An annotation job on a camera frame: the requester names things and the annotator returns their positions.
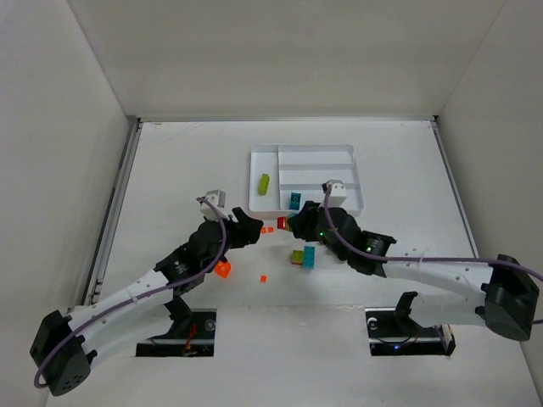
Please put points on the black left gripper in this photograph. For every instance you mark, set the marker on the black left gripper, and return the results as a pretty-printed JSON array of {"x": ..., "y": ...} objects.
[{"x": 238, "y": 231}]

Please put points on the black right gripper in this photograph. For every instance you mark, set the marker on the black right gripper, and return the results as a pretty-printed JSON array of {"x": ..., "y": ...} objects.
[{"x": 305, "y": 220}]

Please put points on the red lego brick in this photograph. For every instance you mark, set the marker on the red lego brick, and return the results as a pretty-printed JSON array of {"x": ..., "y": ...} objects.
[{"x": 282, "y": 223}]

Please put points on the teal curved lego brick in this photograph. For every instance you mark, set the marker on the teal curved lego brick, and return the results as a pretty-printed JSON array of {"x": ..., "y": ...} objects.
[{"x": 294, "y": 202}]

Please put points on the orange ring lego piece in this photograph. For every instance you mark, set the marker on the orange ring lego piece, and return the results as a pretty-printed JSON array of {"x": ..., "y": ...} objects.
[{"x": 223, "y": 269}]

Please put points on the long lime green lego brick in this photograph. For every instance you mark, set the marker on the long lime green lego brick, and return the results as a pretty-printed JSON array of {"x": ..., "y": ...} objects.
[{"x": 263, "y": 184}]

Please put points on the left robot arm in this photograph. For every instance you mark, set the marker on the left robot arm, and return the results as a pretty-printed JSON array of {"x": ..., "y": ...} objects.
[{"x": 65, "y": 347}]

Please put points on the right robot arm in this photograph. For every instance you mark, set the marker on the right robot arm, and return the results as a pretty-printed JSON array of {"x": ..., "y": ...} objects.
[{"x": 499, "y": 294}]

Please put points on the teal lego brick on table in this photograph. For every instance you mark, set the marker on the teal lego brick on table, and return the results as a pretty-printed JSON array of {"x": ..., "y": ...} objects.
[{"x": 309, "y": 257}]

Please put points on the white compartment tray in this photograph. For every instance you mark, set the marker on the white compartment tray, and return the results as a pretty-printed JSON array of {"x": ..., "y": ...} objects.
[{"x": 303, "y": 169}]

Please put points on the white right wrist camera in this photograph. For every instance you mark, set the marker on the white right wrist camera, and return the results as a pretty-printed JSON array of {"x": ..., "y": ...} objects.
[{"x": 335, "y": 193}]

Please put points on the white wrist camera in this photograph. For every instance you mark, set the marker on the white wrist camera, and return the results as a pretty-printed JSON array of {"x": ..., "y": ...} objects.
[
  {"x": 212, "y": 204},
  {"x": 335, "y": 193}
]

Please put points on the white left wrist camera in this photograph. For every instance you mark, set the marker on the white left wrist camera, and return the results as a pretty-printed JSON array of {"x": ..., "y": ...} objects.
[{"x": 212, "y": 204}]

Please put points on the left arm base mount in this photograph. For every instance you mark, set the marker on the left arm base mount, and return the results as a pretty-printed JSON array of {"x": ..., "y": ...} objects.
[{"x": 192, "y": 336}]

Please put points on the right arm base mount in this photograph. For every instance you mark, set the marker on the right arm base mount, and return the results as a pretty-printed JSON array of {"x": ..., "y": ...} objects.
[{"x": 392, "y": 332}]

